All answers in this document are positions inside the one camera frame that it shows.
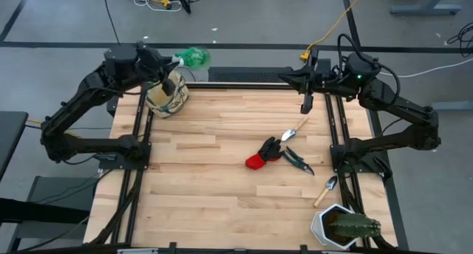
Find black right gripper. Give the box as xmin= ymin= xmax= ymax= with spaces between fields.
xmin=278 ymin=48 xmax=347 ymax=115

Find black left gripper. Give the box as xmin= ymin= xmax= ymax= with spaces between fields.
xmin=135 ymin=42 xmax=182 ymax=97

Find green plastic spray bottle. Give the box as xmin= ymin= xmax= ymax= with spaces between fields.
xmin=172 ymin=47 xmax=211 ymax=69

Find silver trowel wooden handle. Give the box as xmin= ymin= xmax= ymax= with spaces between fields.
xmin=280 ymin=116 xmax=310 ymax=143

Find green handled pruning shears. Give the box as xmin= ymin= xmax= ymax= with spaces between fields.
xmin=282 ymin=145 xmax=316 ymax=176

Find red black gardening glove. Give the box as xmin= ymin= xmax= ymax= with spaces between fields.
xmin=245 ymin=136 xmax=285 ymax=171

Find beige green gardening bag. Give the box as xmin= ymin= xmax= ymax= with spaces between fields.
xmin=145 ymin=69 xmax=190 ymax=119

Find black stand leg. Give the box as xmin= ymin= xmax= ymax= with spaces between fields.
xmin=172 ymin=0 xmax=192 ymax=14

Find white faceted plant pot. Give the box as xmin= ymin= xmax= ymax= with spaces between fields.
xmin=310 ymin=204 xmax=365 ymax=250

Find green cactus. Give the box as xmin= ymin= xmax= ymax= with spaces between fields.
xmin=327 ymin=212 xmax=382 ymax=239

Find desk with grey legs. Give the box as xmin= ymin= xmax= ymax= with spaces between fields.
xmin=389 ymin=0 xmax=463 ymax=16

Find grey metal floor foot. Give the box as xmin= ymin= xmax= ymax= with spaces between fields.
xmin=427 ymin=100 xmax=473 ymax=111

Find grey metal stand base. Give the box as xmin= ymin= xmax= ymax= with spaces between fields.
xmin=7 ymin=175 xmax=98 ymax=252

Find black floor bar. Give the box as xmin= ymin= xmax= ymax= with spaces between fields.
xmin=0 ymin=197 xmax=92 ymax=225

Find yellow extension cable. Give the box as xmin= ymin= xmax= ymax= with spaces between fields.
xmin=299 ymin=0 xmax=370 ymax=62

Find white coiled cable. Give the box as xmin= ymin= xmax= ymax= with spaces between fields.
xmin=132 ymin=0 xmax=183 ymax=12

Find thin black floor cable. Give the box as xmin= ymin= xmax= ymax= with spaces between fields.
xmin=102 ymin=0 xmax=121 ymax=45

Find white floor cable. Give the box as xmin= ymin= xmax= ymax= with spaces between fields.
xmin=380 ymin=58 xmax=473 ymax=79

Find black cable bundle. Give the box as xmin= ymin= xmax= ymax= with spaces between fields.
xmin=338 ymin=172 xmax=398 ymax=251
xmin=88 ymin=168 xmax=145 ymax=246

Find black coiled floor cable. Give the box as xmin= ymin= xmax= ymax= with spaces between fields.
xmin=446 ymin=21 xmax=473 ymax=58

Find silver metal bracket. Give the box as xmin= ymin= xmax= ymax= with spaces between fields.
xmin=116 ymin=247 xmax=160 ymax=254

